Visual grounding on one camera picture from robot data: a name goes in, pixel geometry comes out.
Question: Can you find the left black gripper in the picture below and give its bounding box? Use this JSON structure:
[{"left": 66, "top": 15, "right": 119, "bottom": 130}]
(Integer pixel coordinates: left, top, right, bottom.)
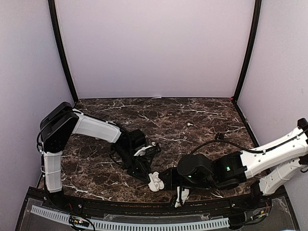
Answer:
[{"left": 114, "top": 145, "right": 154, "bottom": 184}]

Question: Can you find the white oval charging case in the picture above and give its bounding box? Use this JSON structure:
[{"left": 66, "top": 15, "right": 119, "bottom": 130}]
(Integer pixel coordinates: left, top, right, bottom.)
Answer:
[{"left": 148, "top": 172, "right": 165, "bottom": 192}]

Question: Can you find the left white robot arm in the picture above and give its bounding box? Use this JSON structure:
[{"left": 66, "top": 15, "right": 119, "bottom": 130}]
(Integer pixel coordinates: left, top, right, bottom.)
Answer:
[{"left": 37, "top": 102, "right": 161, "bottom": 210}]

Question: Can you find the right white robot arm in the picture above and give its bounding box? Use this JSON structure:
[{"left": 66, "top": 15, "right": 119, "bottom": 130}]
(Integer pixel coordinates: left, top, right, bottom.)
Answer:
[{"left": 158, "top": 118, "right": 308, "bottom": 209}]

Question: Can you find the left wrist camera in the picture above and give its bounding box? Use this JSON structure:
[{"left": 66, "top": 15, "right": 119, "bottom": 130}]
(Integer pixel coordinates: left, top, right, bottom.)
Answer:
[{"left": 134, "top": 142, "right": 161, "bottom": 156}]

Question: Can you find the black front rail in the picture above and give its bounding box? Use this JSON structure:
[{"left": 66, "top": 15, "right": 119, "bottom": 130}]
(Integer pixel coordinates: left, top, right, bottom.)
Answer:
[{"left": 40, "top": 192, "right": 272, "bottom": 218}]

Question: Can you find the white slotted cable duct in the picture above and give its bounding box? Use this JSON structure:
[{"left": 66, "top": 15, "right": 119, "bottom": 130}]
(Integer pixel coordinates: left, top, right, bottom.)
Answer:
[{"left": 30, "top": 205, "right": 230, "bottom": 231}]

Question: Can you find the right black frame post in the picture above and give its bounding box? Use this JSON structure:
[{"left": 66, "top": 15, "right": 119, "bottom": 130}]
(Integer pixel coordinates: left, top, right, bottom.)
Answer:
[{"left": 232, "top": 0, "right": 262, "bottom": 104}]

